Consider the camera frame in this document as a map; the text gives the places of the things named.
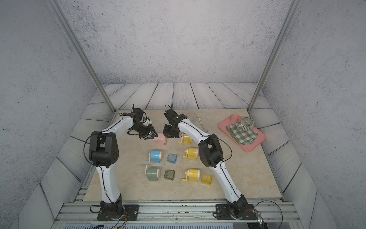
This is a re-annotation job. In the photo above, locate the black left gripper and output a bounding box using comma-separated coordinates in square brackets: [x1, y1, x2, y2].
[132, 123, 159, 140]

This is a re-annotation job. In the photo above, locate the pink pencil sharpener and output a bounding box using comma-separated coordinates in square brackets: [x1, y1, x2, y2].
[154, 133, 167, 145]

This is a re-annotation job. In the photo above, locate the blue pencil sharpener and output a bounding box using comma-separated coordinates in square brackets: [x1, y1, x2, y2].
[146, 150, 163, 163]

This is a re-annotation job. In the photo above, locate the blue transparent sharpener tray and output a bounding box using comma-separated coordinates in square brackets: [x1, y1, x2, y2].
[167, 154, 178, 164]

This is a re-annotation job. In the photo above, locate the green pencil sharpener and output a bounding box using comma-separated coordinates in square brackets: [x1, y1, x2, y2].
[145, 166, 161, 181]

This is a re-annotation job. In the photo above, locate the green transparent sharpener tray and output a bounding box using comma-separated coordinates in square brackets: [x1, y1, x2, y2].
[164, 169, 175, 181]

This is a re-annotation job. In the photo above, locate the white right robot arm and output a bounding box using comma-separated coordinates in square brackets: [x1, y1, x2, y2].
[163, 108, 253, 219]

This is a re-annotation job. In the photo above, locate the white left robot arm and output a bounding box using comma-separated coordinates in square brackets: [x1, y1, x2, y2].
[89, 108, 158, 216]

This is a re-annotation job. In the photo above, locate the yellow sharpener top row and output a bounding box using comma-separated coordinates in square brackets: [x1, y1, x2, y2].
[179, 134, 192, 144]

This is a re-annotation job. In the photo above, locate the yellow sharpener row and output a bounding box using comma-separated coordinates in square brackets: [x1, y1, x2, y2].
[183, 148, 199, 160]
[179, 134, 192, 144]
[182, 169, 201, 181]

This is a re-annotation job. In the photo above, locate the yellow sharpener middle row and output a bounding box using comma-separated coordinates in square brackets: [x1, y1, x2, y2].
[183, 148, 199, 160]

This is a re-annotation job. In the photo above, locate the yellow sharpener bottom row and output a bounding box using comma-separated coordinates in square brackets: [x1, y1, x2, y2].
[182, 169, 201, 181]

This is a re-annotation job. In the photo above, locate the yellow transparent tray bottom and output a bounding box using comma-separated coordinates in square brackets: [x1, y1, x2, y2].
[201, 174, 213, 186]

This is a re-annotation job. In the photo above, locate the pink serving tray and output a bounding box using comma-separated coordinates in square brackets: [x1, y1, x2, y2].
[218, 114, 266, 152]

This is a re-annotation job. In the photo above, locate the clear plastic cup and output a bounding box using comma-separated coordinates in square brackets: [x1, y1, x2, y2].
[186, 112, 197, 124]

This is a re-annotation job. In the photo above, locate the metal spoon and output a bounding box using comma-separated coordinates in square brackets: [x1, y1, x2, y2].
[197, 116, 208, 133]

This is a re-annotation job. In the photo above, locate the green checkered cloth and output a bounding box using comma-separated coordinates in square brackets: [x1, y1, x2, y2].
[226, 123, 258, 145]

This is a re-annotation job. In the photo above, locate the striped ceramic mug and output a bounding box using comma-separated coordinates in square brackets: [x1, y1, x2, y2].
[237, 117, 254, 132]

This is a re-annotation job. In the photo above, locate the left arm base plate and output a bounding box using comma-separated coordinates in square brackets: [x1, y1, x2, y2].
[97, 203, 140, 221]

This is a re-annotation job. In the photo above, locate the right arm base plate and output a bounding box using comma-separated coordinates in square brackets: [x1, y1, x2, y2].
[213, 204, 257, 220]

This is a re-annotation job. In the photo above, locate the aluminium front rail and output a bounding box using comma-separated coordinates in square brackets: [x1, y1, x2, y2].
[53, 199, 303, 229]

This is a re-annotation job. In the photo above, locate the right aluminium frame post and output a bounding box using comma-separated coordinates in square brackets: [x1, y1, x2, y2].
[247, 0, 301, 113]

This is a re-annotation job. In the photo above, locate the aluminium frame post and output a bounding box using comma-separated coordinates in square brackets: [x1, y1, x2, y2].
[247, 0, 301, 113]
[46, 0, 116, 114]

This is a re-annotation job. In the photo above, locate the left aluminium frame post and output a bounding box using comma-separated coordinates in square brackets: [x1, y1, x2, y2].
[46, 0, 116, 114]

